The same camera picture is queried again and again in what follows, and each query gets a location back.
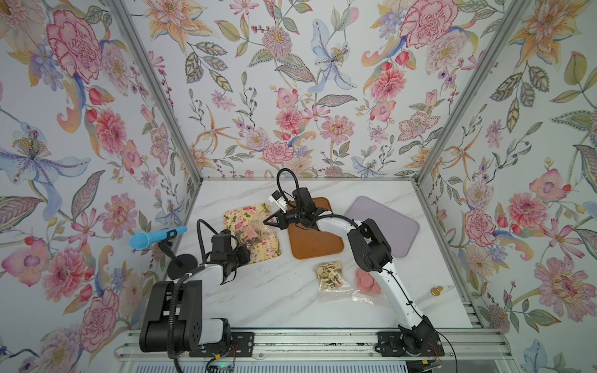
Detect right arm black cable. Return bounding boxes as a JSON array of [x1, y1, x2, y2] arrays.
[[274, 167, 360, 229]]

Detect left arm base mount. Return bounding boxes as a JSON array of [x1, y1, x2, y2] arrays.
[[189, 319, 255, 358]]

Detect ziploc bag beige cookies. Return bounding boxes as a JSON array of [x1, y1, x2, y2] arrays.
[[314, 261, 353, 300]]

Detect lilac plastic tray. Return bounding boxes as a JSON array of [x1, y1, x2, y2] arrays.
[[346, 196, 420, 259]]

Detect brown wooden tray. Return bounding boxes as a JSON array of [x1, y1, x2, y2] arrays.
[[288, 224, 345, 260]]

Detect stray round cookie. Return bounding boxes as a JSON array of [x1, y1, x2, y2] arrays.
[[430, 286, 444, 296]]

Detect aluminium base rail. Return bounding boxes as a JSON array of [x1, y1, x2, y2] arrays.
[[113, 328, 514, 363]]

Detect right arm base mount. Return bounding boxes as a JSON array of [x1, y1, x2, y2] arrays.
[[375, 325, 445, 358]]

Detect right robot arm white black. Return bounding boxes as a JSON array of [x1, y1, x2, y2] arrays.
[[264, 187, 439, 357]]

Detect black microphone stand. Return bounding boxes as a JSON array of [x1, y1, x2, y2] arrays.
[[157, 226, 198, 280]]

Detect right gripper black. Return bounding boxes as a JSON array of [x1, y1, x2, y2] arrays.
[[263, 207, 307, 231]]

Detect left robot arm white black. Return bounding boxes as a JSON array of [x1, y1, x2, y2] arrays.
[[139, 228, 250, 359]]

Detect ziploc bag round cookies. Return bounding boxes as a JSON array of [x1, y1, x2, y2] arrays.
[[234, 220, 268, 250]]

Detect ziploc bag pink cookies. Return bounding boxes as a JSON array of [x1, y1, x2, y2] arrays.
[[352, 268, 389, 306]]

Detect floral yellow tray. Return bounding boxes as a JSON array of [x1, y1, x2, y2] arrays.
[[223, 203, 281, 264]]

